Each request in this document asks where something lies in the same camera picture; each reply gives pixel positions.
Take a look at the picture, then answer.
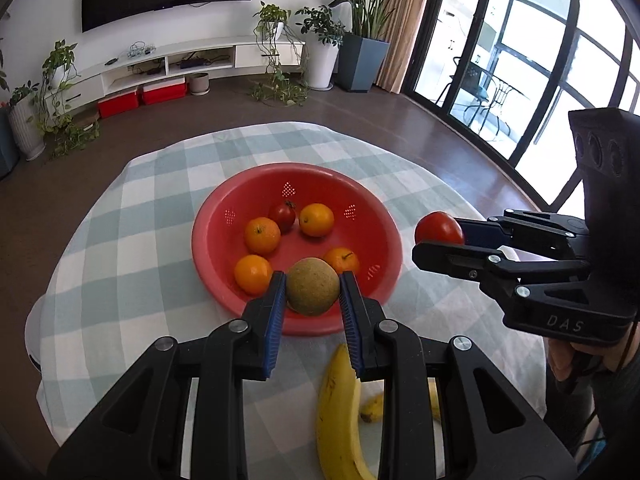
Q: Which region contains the red tomato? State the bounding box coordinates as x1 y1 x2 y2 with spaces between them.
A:
268 200 297 234
414 211 464 245

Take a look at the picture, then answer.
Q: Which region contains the smaller yellow banana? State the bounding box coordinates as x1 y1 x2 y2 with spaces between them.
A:
359 378 442 424

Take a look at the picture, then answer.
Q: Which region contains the large yellow banana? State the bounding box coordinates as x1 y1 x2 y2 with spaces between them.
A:
316 344 375 480

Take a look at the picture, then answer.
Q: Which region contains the orange with stem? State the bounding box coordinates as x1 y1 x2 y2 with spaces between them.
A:
322 247 360 274

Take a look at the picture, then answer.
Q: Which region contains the brown kiwi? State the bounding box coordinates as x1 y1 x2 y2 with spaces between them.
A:
285 257 340 316

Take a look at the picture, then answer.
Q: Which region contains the large front orange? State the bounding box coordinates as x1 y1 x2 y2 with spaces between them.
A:
233 255 273 296

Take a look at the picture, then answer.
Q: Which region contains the person's right forearm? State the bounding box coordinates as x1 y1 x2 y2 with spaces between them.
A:
544 358 640 480

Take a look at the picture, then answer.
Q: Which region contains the person's right hand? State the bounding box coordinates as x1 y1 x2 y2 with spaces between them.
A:
546 336 634 386

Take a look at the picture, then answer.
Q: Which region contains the balcony chair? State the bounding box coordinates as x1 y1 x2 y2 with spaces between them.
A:
448 62 526 140

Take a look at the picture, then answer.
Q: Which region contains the red plastic colander bowl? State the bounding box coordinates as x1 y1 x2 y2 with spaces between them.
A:
191 162 402 316

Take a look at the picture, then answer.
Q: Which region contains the large leaf plant blue pot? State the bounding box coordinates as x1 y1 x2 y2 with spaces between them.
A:
329 0 394 92

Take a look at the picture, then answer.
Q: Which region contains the beige curtain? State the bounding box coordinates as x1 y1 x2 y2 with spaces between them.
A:
375 0 426 93

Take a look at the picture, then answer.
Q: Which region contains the trailing plant right of console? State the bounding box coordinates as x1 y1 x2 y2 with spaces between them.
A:
250 1 308 106

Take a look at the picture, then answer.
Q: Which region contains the bushy plant white pot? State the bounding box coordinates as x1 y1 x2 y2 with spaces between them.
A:
295 4 346 91

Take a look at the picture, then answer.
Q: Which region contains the trailing pothos plant on console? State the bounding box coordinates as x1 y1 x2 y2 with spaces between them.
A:
32 39 100 158

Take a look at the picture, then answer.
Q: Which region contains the tall plant blue pot left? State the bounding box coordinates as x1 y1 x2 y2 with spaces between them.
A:
0 49 19 181

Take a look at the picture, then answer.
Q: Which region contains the left red storage box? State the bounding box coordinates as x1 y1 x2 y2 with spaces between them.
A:
98 88 140 118

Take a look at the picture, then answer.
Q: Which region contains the red storage box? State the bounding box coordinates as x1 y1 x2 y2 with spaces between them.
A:
98 88 140 118
141 76 186 105

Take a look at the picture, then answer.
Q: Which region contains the right red storage box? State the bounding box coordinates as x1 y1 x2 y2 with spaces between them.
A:
141 76 186 105

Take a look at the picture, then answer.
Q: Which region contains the plant in white ribbed pot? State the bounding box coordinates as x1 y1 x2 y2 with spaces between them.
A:
9 80 46 162

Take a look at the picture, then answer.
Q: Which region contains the small grey pot on floor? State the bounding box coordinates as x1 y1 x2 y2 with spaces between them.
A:
188 73 209 96

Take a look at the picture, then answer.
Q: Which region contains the white tv console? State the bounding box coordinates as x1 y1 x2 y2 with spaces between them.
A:
44 34 306 114

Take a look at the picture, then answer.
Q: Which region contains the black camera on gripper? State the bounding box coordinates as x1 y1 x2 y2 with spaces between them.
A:
568 107 639 308

